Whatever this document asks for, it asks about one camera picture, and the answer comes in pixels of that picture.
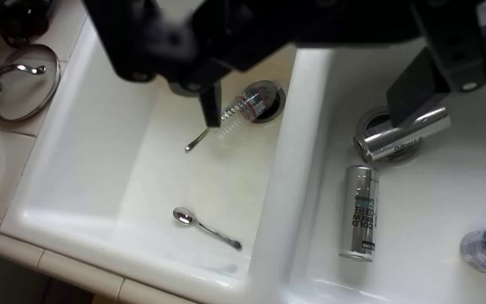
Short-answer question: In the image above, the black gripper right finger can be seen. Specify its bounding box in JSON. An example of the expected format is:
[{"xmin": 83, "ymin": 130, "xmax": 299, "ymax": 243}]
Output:
[{"xmin": 385, "ymin": 45, "xmax": 453, "ymax": 128}]

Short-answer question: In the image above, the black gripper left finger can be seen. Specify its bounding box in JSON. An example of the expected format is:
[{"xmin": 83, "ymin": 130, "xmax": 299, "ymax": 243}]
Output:
[{"xmin": 198, "ymin": 59, "xmax": 225, "ymax": 128}]

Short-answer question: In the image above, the chrome faucet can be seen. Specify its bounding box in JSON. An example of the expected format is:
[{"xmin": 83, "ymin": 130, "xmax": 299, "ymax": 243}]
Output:
[{"xmin": 355, "ymin": 104, "xmax": 455, "ymax": 165}]

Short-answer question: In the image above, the metal spoon in sink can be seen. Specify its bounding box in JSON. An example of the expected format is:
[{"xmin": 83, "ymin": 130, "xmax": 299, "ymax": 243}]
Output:
[{"xmin": 183, "ymin": 79, "xmax": 282, "ymax": 153}]

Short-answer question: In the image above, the white double basin sink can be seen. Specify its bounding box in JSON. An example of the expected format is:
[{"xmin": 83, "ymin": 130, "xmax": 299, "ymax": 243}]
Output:
[{"xmin": 0, "ymin": 15, "xmax": 486, "ymax": 304}]

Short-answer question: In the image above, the tall silver can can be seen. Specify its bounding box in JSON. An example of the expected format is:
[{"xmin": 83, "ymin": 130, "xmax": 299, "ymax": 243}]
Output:
[{"xmin": 338, "ymin": 163, "xmax": 382, "ymax": 263}]

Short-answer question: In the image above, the glass pot lid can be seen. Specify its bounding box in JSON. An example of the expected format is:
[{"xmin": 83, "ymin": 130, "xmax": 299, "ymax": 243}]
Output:
[{"xmin": 0, "ymin": 42, "xmax": 63, "ymax": 123}]

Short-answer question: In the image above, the black coffee maker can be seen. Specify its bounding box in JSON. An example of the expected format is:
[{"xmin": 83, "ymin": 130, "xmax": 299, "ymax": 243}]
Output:
[{"xmin": 0, "ymin": 0, "xmax": 56, "ymax": 47}]

